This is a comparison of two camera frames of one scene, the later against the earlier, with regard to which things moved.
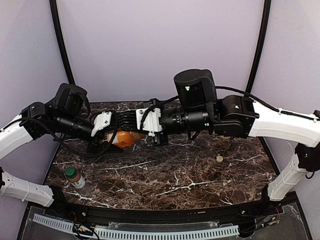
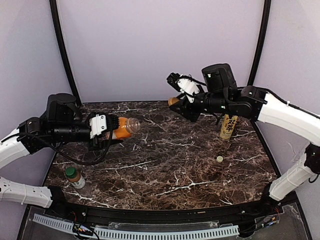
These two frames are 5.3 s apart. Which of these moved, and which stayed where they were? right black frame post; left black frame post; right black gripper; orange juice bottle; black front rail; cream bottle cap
Moved: right black gripper; orange juice bottle
Stayed: right black frame post; black front rail; cream bottle cap; left black frame post
